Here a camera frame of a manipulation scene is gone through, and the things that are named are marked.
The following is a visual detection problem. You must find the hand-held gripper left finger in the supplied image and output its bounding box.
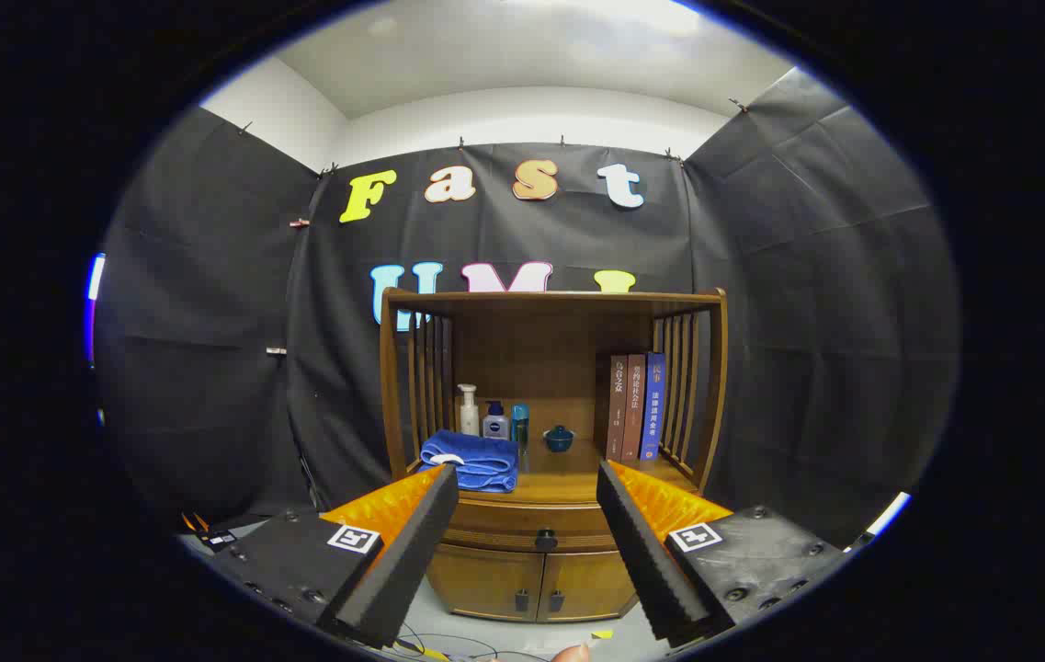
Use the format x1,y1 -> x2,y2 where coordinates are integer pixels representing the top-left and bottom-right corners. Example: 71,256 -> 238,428
208,464 -> 460,649

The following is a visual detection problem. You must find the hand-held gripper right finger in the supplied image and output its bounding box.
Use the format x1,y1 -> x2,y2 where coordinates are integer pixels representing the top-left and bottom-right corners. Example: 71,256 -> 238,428
596,459 -> 846,649

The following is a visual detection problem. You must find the wooden drawer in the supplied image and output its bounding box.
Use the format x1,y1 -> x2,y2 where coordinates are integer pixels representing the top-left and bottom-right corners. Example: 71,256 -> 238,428
442,499 -> 622,554

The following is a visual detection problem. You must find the wooden cabinet door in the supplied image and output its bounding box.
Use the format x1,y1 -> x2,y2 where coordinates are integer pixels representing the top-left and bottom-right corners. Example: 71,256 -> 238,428
426,542 -> 546,622
539,549 -> 640,624

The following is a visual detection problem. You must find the wooden countertop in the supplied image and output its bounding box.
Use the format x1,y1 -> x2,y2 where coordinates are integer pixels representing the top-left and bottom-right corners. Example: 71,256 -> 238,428
407,432 -> 707,507

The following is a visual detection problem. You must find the wooden cabinet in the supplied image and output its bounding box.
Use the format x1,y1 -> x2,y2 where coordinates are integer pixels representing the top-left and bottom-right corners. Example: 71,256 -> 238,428
380,287 -> 729,624

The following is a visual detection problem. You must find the blue folded towel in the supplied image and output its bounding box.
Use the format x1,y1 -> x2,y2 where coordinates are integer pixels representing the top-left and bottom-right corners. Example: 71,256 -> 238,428
420,429 -> 520,494

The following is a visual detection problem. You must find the reddish brown book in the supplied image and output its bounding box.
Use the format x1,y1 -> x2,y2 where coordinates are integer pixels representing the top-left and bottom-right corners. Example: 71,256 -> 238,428
622,354 -> 647,462

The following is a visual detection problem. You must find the blue book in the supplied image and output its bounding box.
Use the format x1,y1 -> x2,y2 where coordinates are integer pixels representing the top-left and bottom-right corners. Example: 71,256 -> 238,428
640,352 -> 667,462

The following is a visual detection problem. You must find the dark brown book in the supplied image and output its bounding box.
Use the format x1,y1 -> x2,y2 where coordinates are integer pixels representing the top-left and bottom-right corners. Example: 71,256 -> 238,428
606,355 -> 630,462

